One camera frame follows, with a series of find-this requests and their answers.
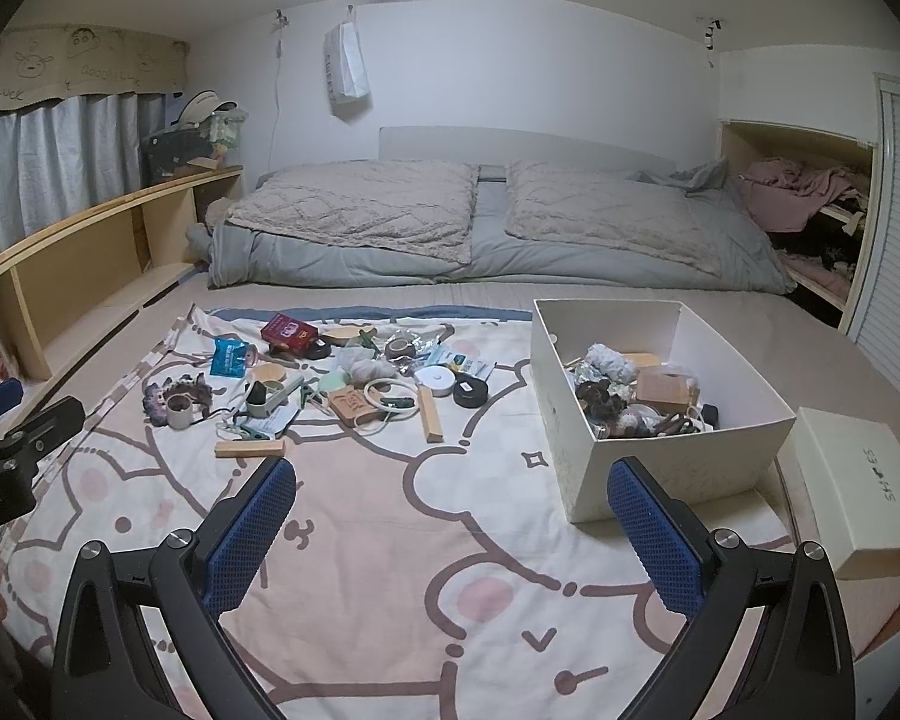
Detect left beige quilted pillow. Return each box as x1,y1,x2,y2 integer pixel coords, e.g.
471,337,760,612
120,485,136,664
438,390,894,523
227,159,481,265

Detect pink clothes pile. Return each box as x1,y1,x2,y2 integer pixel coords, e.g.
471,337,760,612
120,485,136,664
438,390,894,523
742,157,867,233

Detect beige cartoon curtain valance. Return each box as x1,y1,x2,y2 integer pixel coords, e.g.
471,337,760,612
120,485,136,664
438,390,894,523
0,21,190,128

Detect black bag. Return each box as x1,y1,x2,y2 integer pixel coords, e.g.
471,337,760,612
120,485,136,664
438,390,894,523
141,127,215,181

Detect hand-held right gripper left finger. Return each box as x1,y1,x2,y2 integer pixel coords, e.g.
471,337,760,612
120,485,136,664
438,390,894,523
51,457,298,720

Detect wooden closet shelf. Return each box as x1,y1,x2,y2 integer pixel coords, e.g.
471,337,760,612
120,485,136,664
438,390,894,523
720,118,878,331

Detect white hanging paper bag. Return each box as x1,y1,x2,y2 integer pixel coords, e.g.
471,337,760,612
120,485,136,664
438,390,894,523
324,21,370,107

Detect white hat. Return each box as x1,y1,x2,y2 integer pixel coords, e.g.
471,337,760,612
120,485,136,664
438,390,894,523
174,88,239,128

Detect grey fluffy roll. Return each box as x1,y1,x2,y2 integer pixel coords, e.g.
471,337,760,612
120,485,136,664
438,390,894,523
585,345,638,387

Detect white shoe box lid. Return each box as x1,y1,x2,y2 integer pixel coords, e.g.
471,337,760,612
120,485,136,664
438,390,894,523
776,406,900,580

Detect beige quilted pillow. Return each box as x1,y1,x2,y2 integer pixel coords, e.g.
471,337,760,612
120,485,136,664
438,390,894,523
504,159,736,276
227,159,481,265

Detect grey duvet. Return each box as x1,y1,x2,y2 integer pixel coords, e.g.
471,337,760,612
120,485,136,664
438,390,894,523
186,157,796,295

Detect brown cardboard box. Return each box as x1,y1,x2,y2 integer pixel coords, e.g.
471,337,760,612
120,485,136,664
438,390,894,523
636,371,698,413

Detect white storage box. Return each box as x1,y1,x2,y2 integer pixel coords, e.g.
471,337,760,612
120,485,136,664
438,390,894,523
531,298,797,524

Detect long wooden block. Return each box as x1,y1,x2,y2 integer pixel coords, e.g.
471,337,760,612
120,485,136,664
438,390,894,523
418,388,446,443
214,438,286,458

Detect bag of fluffy balls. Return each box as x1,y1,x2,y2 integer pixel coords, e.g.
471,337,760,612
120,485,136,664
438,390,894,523
345,349,398,383

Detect hanging thin cable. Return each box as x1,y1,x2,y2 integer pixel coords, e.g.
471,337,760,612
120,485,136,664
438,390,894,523
270,11,290,188

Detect blue packet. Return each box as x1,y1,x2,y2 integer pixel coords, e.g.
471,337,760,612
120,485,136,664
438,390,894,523
211,337,252,377

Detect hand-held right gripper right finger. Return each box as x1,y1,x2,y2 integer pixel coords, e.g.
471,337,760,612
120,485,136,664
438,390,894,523
607,456,856,720

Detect carved wooden block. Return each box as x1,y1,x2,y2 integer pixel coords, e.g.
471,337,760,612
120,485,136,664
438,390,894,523
326,388,372,428

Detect red box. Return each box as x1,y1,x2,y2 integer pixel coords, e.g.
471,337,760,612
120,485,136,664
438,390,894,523
260,313,321,352

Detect grey curtain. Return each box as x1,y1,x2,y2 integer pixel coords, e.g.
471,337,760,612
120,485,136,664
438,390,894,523
0,90,170,271

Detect printed cartoon blanket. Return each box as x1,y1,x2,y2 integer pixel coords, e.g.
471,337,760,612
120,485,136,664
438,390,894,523
0,304,796,720

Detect right beige quilted pillow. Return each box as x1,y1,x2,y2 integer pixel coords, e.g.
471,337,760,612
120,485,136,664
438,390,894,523
504,159,736,276

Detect blue and white packets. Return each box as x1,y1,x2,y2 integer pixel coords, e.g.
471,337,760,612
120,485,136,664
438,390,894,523
427,345,496,380

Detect fuzzy grey ornament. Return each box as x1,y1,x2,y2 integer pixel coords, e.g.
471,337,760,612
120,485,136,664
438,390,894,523
141,373,215,421

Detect wooden bedside shelf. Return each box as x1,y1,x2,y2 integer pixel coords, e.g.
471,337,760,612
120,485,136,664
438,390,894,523
0,165,245,421

